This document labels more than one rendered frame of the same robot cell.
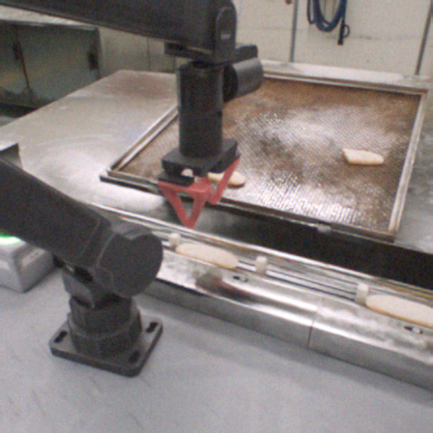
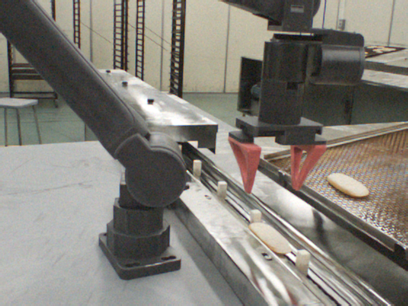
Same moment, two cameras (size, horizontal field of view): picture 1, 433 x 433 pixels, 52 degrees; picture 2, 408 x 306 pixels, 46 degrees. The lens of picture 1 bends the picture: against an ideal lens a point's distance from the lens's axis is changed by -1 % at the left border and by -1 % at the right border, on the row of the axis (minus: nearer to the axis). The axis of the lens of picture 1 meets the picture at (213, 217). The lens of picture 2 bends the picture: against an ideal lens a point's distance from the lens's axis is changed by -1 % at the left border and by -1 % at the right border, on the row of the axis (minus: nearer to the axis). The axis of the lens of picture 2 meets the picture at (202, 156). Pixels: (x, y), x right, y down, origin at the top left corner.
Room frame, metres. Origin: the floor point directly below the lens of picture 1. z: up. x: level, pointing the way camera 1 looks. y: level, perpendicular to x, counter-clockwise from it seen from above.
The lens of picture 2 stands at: (0.01, -0.36, 1.14)
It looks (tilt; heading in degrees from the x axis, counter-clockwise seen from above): 15 degrees down; 45
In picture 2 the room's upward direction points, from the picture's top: 3 degrees clockwise
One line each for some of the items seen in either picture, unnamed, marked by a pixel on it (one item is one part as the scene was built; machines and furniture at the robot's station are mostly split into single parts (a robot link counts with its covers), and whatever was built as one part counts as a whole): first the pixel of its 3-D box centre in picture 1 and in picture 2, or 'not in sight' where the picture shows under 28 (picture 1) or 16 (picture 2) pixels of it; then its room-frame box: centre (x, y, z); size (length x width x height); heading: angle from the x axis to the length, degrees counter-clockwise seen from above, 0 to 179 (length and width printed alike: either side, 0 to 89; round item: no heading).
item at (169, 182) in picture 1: (192, 192); (259, 159); (0.52, 0.03, 0.97); 0.07 x 0.07 x 0.09; 64
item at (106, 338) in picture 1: (103, 317); (138, 229); (0.40, 0.13, 0.86); 0.12 x 0.09 x 0.08; 72
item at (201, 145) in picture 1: (200, 135); (280, 107); (0.54, 0.02, 1.04); 0.10 x 0.07 x 0.07; 154
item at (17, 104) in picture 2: not in sight; (12, 128); (1.69, 3.55, 0.23); 0.36 x 0.36 x 0.46; 36
